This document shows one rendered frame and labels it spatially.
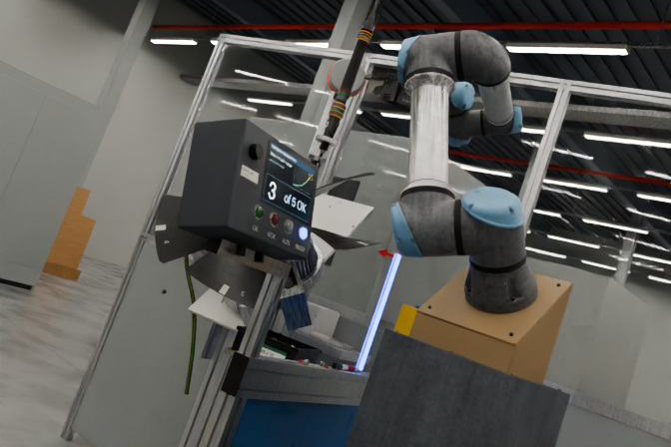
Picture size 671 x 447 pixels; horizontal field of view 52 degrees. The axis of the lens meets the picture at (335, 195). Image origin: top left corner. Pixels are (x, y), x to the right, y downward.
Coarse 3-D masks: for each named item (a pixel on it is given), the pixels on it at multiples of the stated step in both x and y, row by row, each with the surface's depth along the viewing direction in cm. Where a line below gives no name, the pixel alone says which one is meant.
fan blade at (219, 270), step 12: (192, 264) 184; (204, 264) 185; (216, 264) 186; (228, 264) 187; (240, 264) 189; (204, 276) 182; (216, 276) 183; (228, 276) 185; (240, 276) 187; (252, 276) 189; (264, 276) 192; (216, 288) 181; (240, 288) 184; (252, 288) 186; (240, 300) 181; (252, 300) 183
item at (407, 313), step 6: (402, 306) 204; (408, 306) 203; (402, 312) 203; (408, 312) 202; (414, 312) 201; (402, 318) 202; (408, 318) 202; (396, 324) 203; (402, 324) 202; (408, 324) 201; (402, 330) 201; (408, 330) 200
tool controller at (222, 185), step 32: (224, 128) 115; (256, 128) 117; (192, 160) 117; (224, 160) 113; (256, 160) 116; (288, 160) 125; (192, 192) 115; (224, 192) 111; (256, 192) 116; (288, 192) 125; (192, 224) 113; (224, 224) 110; (256, 224) 116; (256, 256) 127; (288, 256) 129
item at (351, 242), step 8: (320, 232) 190; (328, 232) 192; (328, 240) 185; (336, 240) 186; (344, 240) 188; (352, 240) 190; (360, 240) 193; (368, 240) 197; (336, 248) 181; (344, 248) 182
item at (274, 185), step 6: (270, 174) 120; (270, 180) 120; (276, 180) 121; (270, 186) 120; (276, 186) 121; (264, 192) 118; (270, 192) 120; (276, 192) 121; (264, 198) 118; (270, 198) 120; (276, 198) 121; (276, 204) 121
